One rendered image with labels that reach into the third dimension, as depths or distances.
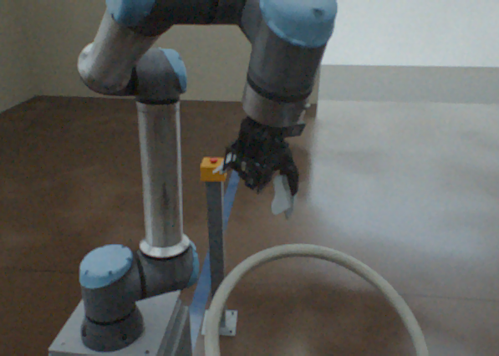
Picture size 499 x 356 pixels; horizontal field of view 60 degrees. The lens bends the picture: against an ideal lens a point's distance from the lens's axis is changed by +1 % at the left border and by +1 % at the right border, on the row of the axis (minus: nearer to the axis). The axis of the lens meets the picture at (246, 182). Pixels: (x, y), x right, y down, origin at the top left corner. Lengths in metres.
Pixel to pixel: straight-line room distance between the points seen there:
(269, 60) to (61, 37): 7.37
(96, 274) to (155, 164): 0.35
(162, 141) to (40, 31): 6.91
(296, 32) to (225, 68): 6.58
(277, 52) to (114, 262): 0.92
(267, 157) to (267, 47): 0.18
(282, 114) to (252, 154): 0.09
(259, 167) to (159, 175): 0.61
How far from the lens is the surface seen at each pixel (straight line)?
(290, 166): 0.66
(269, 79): 0.54
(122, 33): 0.68
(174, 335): 1.52
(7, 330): 3.07
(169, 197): 1.22
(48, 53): 8.01
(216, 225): 2.26
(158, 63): 1.11
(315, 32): 0.51
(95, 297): 1.32
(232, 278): 0.98
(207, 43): 7.05
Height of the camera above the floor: 1.94
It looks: 27 degrees down
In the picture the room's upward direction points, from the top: straight up
